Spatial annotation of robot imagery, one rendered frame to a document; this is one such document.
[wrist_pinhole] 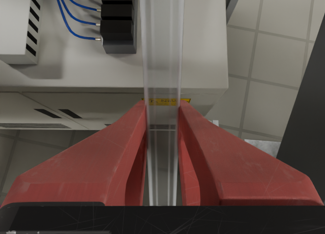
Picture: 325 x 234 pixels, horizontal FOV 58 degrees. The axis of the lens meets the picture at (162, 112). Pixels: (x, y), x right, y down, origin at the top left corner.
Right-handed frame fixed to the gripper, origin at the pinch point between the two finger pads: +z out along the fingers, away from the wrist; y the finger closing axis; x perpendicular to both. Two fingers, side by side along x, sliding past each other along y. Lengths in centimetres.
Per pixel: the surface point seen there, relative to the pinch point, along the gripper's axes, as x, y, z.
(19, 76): 15.4, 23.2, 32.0
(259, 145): 64, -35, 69
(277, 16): 30, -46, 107
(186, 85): 16.4, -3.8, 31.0
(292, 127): 4.5, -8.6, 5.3
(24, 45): 9.8, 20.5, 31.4
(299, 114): 3.2, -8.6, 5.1
